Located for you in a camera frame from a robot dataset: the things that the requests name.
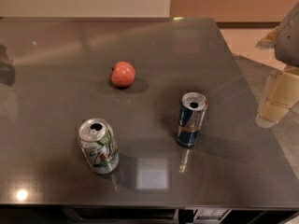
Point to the white green soda can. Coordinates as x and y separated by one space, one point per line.
98 144

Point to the red apple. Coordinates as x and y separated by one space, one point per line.
123 75

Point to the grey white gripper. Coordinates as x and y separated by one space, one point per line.
289 39

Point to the blue silver redbull can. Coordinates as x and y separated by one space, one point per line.
192 112

